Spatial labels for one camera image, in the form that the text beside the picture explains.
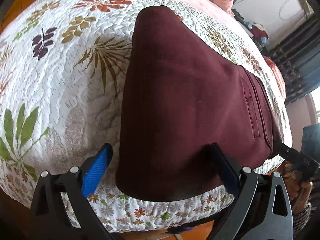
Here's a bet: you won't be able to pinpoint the bright window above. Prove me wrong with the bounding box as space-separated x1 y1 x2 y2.
309 90 320 124

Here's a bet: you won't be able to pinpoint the white floral quilt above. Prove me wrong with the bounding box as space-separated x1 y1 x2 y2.
1 0 292 231

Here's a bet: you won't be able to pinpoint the maroon pants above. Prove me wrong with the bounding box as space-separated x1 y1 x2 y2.
116 6 280 202

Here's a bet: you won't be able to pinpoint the dark patterned curtain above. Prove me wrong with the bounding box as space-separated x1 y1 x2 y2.
268 15 320 105

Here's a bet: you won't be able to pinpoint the wall air conditioner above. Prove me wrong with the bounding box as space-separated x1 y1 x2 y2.
299 0 314 18

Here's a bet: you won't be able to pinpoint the cluttered side table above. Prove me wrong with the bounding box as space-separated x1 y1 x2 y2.
232 9 269 56

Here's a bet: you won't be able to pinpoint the orange red pillow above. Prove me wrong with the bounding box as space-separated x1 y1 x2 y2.
263 56 286 100

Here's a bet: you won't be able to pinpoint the person's right hand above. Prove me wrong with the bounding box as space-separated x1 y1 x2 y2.
282 161 313 215

